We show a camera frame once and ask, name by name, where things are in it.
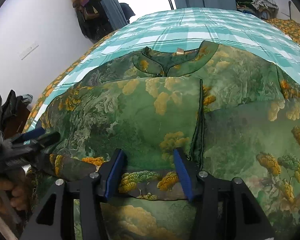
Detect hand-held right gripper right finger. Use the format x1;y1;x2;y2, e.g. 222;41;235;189
172;149;275;240

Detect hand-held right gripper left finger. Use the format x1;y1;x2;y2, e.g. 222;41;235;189
20;149;128;240

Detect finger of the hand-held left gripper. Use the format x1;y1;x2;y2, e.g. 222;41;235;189
11;127;45;144
27;131;61;153

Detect green landscape print jacket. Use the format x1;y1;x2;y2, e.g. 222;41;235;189
25;41;300;240

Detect pile of dark clothes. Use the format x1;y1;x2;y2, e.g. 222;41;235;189
235;0;255;14

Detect person's left hand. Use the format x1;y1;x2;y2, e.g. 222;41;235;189
0;167;30;212

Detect black cloth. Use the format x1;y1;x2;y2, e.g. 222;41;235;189
0;90;33;135

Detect orange floral bed sheet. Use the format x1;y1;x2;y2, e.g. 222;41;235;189
22;30;120;133

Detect dark hanging coats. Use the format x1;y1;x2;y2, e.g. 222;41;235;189
74;0;108;40

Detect green checked blanket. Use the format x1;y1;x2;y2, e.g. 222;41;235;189
22;7;300;135

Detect dark blue hanging garment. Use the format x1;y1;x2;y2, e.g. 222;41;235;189
119;2;135;24

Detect orange floral quilt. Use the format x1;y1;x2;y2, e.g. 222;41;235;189
266;17;300;54

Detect grey checked cloth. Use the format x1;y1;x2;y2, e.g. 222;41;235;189
244;0;279;10

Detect white wall plate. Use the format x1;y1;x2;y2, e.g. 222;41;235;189
19;41;39;60

